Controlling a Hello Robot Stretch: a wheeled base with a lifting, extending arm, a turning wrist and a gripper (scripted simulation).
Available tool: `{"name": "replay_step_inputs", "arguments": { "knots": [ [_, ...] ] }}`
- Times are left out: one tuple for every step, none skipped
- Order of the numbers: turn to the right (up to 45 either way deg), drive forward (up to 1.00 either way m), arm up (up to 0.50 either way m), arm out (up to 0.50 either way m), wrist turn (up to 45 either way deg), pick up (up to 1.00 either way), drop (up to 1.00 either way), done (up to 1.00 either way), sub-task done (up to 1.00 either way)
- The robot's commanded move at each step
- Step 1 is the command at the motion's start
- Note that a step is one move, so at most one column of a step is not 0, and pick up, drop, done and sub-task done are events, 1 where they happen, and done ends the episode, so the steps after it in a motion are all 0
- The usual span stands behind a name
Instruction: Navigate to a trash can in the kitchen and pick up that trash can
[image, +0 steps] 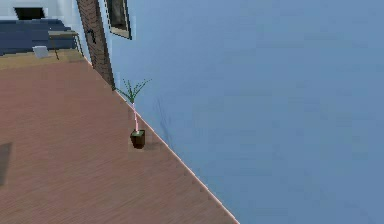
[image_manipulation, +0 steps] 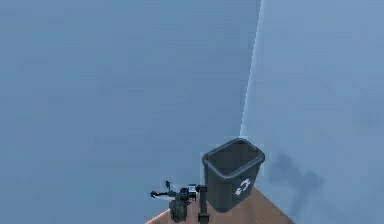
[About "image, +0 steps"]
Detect dark brown room door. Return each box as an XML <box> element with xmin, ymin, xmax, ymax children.
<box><xmin>76</xmin><ymin>0</ymin><xmax>116</xmax><ymax>90</ymax></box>

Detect white box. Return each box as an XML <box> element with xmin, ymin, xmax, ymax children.
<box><xmin>32</xmin><ymin>45</ymin><xmax>50</xmax><ymax>60</ymax></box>

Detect small wooden side table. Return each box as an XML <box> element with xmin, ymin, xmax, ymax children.
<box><xmin>48</xmin><ymin>30</ymin><xmax>85</xmax><ymax>61</ymax></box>

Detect house plant in brown pot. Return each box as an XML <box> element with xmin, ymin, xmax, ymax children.
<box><xmin>115</xmin><ymin>78</ymin><xmax>153</xmax><ymax>150</ymax></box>

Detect dark blue sofa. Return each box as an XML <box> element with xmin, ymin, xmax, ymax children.
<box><xmin>0</xmin><ymin>18</ymin><xmax>78</xmax><ymax>57</ymax></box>

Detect dark framed wall picture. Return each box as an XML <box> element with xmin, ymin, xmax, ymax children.
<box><xmin>104</xmin><ymin>0</ymin><xmax>133</xmax><ymax>41</ymax></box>

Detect dark window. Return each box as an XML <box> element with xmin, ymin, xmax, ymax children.
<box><xmin>13</xmin><ymin>7</ymin><xmax>46</xmax><ymax>21</ymax></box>

